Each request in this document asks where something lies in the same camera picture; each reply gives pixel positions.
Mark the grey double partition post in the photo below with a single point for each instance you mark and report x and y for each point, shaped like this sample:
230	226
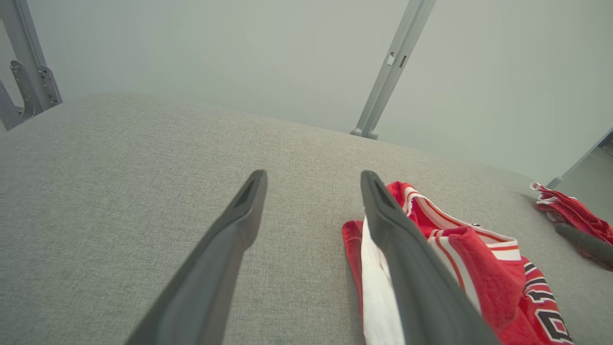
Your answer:
392	72

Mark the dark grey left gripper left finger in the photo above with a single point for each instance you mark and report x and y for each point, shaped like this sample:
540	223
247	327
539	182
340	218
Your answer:
206	287

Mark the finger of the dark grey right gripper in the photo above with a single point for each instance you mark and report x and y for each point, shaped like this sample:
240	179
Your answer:
589	244

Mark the grey partition support leg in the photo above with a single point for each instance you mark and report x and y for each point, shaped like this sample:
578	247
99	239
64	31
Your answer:
582	160

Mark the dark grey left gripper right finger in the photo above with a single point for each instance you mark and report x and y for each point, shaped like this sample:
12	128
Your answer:
426	297

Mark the red white jersey shirt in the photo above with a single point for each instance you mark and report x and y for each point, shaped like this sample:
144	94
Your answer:
498	278

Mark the red shorts with white stripe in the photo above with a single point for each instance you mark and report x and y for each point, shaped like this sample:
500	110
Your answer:
574	211

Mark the grey metal bracket frame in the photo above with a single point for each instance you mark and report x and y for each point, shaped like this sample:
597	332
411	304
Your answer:
28	76

